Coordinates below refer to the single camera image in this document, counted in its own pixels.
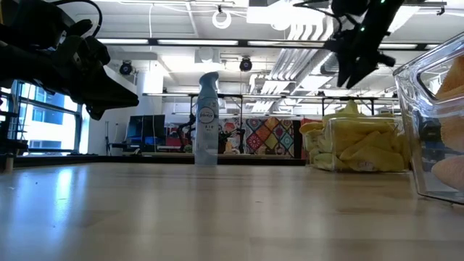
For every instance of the black background robot arm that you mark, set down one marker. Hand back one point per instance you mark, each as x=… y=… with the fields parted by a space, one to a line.
x=235 y=136

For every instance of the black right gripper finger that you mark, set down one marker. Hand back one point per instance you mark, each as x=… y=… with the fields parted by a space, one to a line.
x=359 y=76
x=342 y=74

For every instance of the black ceiling spot lamp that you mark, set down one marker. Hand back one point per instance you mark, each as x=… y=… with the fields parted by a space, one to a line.
x=125 y=68
x=245 y=65

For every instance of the round white ceiling lamp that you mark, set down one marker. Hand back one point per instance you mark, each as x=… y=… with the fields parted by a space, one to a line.
x=222 y=27

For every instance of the Febreze air freshener spray bottle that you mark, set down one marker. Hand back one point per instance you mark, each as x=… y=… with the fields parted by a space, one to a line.
x=206 y=127

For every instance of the black aluminium rig frame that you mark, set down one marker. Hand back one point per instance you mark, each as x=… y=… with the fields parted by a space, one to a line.
x=108 y=160

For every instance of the black computer monitor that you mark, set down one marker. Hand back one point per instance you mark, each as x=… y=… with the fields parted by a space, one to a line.
x=145 y=127

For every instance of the clear plastic basket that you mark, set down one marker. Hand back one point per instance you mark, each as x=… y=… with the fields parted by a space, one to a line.
x=409 y=119
x=362 y=166

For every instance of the colourful patchwork quilt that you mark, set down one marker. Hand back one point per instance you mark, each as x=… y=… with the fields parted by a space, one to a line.
x=268 y=136

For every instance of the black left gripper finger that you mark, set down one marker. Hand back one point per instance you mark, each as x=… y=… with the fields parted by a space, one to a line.
x=96 y=112
x=105 y=92

